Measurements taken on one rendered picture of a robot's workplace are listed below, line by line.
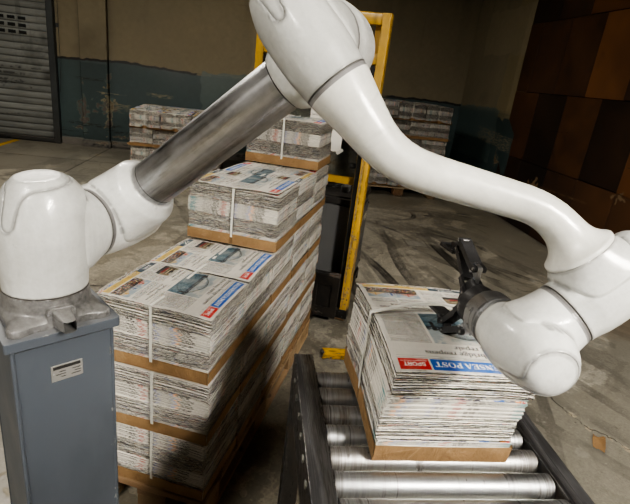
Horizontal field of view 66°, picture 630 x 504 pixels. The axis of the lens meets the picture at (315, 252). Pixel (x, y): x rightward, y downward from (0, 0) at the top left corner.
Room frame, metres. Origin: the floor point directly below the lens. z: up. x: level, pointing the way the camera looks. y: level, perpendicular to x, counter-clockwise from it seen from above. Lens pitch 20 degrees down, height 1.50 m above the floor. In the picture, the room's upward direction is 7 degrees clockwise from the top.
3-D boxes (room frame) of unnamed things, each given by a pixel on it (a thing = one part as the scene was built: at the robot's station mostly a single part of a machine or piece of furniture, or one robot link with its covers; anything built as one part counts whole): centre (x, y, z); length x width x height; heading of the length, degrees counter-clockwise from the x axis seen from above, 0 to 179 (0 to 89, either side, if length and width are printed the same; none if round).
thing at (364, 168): (2.87, -0.22, 0.97); 0.09 x 0.09 x 1.75; 79
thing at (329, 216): (3.30, 0.03, 0.40); 0.69 x 0.55 x 0.80; 79
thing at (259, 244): (1.93, 0.31, 0.86); 0.38 x 0.29 x 0.04; 79
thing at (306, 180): (2.22, 0.25, 0.95); 0.38 x 0.29 x 0.23; 77
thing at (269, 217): (1.93, 0.31, 0.95); 0.38 x 0.29 x 0.23; 79
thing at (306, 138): (2.51, 0.19, 0.65); 0.39 x 0.30 x 1.29; 79
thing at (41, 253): (0.86, 0.52, 1.17); 0.18 x 0.16 x 0.22; 164
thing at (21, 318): (0.84, 0.51, 1.03); 0.22 x 0.18 x 0.06; 46
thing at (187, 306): (1.80, 0.34, 0.42); 1.17 x 0.39 x 0.83; 169
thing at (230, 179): (1.94, 0.32, 1.06); 0.37 x 0.29 x 0.01; 79
